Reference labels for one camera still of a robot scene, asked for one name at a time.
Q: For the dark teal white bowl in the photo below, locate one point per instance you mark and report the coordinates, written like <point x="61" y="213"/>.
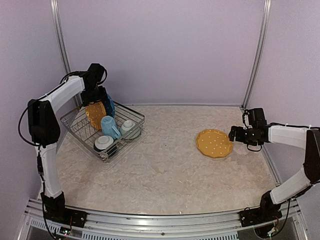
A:
<point x="105" y="144"/>

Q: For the blue dotted plate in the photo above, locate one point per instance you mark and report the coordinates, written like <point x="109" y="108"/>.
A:
<point x="109" y="106"/>

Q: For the yellow dotted plate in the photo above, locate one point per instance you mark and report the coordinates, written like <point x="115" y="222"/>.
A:
<point x="95" y="112"/>
<point x="213" y="143"/>

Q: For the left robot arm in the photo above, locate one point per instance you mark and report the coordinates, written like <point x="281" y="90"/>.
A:
<point x="44" y="128"/>

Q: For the small pale ribbed cup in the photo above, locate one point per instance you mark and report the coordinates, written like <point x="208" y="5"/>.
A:
<point x="127" y="127"/>

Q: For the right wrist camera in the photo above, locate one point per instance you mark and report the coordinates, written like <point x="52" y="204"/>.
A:
<point x="254" y="117"/>

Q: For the metal wire dish rack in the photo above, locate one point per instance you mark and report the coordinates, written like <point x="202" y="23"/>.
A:
<point x="101" y="134"/>

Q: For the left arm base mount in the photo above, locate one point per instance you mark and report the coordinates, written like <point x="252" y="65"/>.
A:
<point x="55" y="210"/>

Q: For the light blue mug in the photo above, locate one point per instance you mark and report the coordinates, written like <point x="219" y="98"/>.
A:
<point x="109" y="127"/>

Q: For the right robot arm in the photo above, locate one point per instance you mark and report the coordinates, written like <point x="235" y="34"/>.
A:
<point x="298" y="149"/>

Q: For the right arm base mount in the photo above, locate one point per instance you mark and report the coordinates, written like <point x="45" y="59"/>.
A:
<point x="267" y="211"/>

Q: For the right aluminium frame post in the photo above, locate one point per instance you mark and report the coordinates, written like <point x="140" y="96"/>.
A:
<point x="258" y="52"/>

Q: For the left aluminium frame post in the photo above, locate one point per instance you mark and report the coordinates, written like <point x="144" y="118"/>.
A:
<point x="54" y="5"/>

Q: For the aluminium frame post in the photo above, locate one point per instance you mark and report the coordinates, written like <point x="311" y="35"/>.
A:
<point x="258" y="52"/>
<point x="54" y="5"/>

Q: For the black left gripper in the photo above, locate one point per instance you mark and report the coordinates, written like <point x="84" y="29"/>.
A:
<point x="86" y="100"/>

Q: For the front aluminium rail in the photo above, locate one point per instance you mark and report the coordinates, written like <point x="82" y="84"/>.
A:
<point x="103" y="225"/>

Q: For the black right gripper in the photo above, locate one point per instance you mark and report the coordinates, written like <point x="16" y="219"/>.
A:
<point x="239" y="137"/>

